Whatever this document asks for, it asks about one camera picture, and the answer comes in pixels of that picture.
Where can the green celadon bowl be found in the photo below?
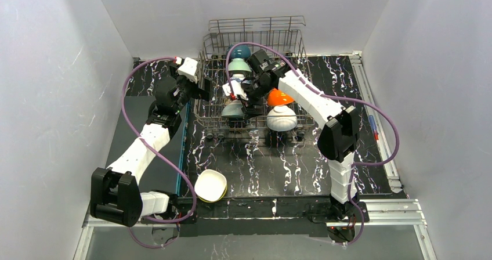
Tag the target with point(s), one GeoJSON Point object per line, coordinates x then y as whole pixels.
{"type": "Point", "coordinates": [238, 64]}

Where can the white ribbed bowl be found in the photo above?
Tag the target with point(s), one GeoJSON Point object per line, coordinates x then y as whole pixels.
{"type": "Point", "coordinates": [281, 119]}

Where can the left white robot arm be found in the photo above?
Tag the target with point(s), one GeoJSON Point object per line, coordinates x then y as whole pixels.
{"type": "Point", "coordinates": [115, 193]}

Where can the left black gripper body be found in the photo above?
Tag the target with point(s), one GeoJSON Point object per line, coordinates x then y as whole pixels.
{"type": "Point", "coordinates": [198, 90]}

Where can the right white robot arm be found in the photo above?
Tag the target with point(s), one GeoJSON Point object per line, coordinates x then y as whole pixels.
{"type": "Point", "coordinates": [339, 125]}

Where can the yellow rimmed bowl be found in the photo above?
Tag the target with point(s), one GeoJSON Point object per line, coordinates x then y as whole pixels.
{"type": "Point", "coordinates": [213, 201]}

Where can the blue red marker pen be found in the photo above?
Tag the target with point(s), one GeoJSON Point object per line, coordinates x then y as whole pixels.
{"type": "Point", "coordinates": [374, 127]}

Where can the tan interior dark bowl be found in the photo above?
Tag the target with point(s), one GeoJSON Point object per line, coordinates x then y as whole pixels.
{"type": "Point", "coordinates": [240, 51]}

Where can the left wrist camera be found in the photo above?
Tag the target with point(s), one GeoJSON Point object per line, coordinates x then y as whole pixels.
{"type": "Point", "coordinates": [187, 67]}

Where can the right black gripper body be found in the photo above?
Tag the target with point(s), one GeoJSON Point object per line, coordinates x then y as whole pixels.
{"type": "Point", "coordinates": [249, 98]}

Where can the pale green shallow bowl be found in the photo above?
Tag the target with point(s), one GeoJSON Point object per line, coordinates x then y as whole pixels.
{"type": "Point", "coordinates": [233, 110]}

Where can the white square bowl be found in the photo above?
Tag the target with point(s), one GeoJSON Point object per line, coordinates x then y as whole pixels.
{"type": "Point", "coordinates": [210, 184]}

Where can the orange striped bowl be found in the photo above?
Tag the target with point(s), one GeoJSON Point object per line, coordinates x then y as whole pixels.
{"type": "Point", "coordinates": [278, 98]}

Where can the blue floral bowl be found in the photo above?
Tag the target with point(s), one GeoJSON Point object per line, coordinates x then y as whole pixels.
{"type": "Point", "coordinates": [236, 79]}

